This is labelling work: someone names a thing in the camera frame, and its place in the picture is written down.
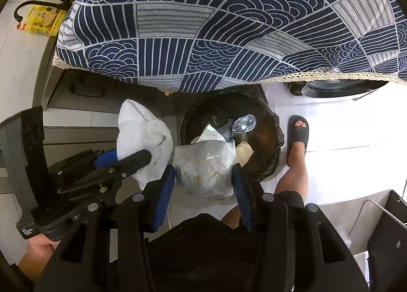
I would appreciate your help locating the trash bin with black bag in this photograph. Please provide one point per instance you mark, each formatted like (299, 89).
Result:
(264, 152)

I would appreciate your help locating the white washing machine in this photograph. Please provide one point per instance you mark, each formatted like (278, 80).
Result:
(334, 120)

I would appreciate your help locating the white paper towel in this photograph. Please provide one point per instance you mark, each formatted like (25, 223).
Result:
(140, 130)

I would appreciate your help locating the blue patterned tablecloth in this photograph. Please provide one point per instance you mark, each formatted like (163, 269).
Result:
(222, 25)

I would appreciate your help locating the black shorts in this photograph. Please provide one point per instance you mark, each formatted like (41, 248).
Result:
(203, 257)

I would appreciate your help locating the yellow dish soap bottle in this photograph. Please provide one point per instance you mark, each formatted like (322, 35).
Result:
(43, 20)

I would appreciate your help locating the black slipper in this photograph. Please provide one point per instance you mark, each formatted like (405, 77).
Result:
(299, 141)

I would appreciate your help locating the clear plastic bag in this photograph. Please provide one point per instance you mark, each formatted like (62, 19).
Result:
(203, 168)

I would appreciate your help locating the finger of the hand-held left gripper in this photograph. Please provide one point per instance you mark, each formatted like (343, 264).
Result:
(136, 158)
(105, 156)

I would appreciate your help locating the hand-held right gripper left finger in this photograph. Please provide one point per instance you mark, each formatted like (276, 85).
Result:
(165, 196)

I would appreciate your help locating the person's leg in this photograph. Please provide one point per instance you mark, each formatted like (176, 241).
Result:
(292, 177)

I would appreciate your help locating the grey cabinet drawer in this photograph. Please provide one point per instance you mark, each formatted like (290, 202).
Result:
(133, 98)

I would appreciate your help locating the person's left hand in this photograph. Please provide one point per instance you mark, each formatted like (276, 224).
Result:
(38, 254)

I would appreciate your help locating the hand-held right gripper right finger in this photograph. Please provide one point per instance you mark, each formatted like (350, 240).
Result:
(243, 196)

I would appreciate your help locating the black storage box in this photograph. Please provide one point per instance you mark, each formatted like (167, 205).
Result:
(388, 241)

